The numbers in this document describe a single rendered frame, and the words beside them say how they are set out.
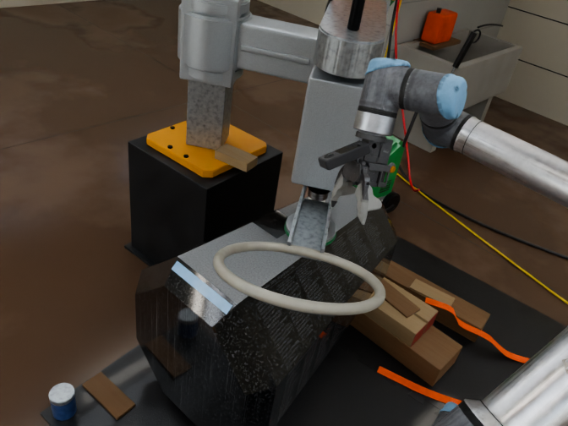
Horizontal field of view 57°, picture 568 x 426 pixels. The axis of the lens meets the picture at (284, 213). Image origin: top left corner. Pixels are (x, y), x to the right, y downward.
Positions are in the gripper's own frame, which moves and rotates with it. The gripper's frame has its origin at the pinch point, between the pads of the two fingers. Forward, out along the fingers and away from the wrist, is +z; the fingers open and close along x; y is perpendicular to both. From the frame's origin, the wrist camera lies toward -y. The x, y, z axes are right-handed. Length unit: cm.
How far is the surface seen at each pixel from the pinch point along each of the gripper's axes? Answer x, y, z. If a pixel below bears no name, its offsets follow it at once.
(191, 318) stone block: 67, -11, 61
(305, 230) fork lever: 52, 19, 19
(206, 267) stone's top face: 75, -6, 44
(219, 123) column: 157, 13, -3
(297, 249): 39.5, 11.0, 22.3
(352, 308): -4.4, 5.7, 21.7
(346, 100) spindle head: 53, 24, -27
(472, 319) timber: 97, 159, 75
